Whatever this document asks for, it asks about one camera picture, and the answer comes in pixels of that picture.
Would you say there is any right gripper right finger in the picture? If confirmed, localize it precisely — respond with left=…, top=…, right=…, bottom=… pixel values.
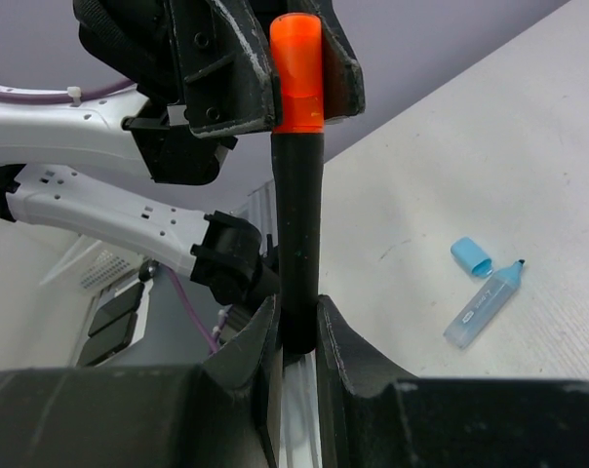
left=316, top=296, right=589, bottom=467

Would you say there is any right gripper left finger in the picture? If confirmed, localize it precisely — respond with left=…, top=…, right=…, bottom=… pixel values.
left=0, top=296, right=281, bottom=467

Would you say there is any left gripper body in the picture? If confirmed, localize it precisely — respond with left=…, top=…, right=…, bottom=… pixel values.
left=72, top=0, right=183, bottom=104

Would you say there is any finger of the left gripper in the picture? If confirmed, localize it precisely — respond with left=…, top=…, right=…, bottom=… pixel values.
left=167, top=1, right=281, bottom=138
left=318, top=1, right=364, bottom=120

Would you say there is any orange highlighter cap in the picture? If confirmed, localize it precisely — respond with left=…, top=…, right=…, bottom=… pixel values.
left=269, top=13, right=325, bottom=134

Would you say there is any black orange highlighter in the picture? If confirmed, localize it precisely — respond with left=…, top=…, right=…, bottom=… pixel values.
left=271, top=133, right=324, bottom=354

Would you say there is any light blue highlighter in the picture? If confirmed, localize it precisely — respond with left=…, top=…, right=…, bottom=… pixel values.
left=443, top=259, right=526, bottom=349

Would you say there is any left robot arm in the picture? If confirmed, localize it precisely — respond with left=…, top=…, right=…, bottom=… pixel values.
left=0, top=1, right=365, bottom=307

